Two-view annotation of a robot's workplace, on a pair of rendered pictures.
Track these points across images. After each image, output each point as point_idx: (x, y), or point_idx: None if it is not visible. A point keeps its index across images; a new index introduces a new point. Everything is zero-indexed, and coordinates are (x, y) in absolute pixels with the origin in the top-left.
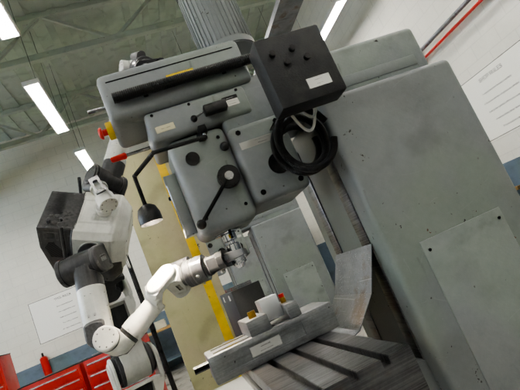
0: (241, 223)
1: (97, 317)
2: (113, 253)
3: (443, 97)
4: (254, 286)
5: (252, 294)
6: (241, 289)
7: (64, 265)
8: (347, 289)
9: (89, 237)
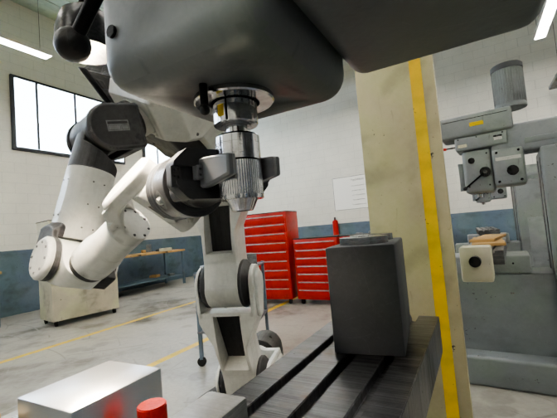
0: (216, 60)
1: (59, 220)
2: (160, 125)
3: None
4: (380, 255)
5: (369, 269)
6: (347, 249)
7: (74, 127)
8: None
9: (124, 92)
